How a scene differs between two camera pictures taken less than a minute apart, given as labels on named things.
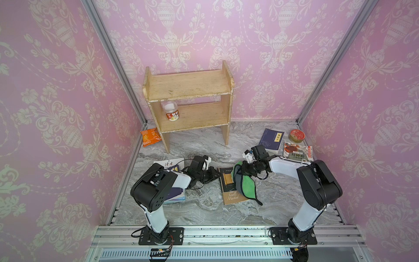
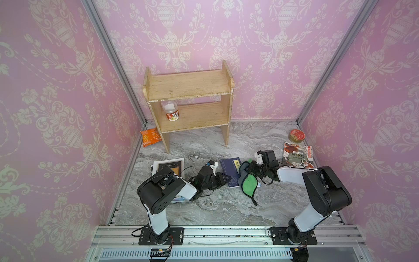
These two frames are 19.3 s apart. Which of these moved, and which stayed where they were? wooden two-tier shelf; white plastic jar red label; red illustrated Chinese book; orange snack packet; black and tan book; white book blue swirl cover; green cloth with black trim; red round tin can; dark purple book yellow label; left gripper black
Moved: white book blue swirl cover; dark purple book yellow label; black and tan book; left gripper black
Stayed: white plastic jar red label; red illustrated Chinese book; wooden two-tier shelf; red round tin can; orange snack packet; green cloth with black trim
